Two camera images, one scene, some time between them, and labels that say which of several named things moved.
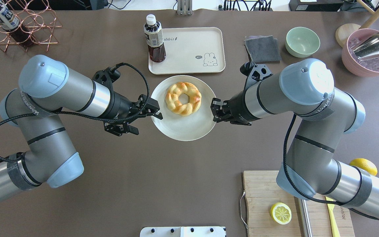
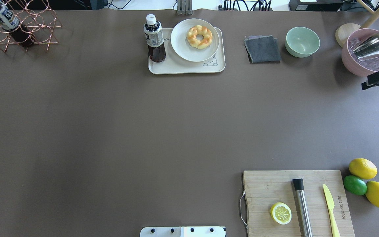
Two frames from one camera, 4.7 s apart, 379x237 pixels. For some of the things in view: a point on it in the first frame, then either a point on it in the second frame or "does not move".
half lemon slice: x=281 y=213 does not move
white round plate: x=185 y=102 -> x=182 y=48
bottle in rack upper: x=6 y=18 does not move
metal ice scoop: x=376 y=44 does not move
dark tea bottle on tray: x=154 y=32 does not move
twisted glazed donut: x=172 y=98 -> x=199 y=30
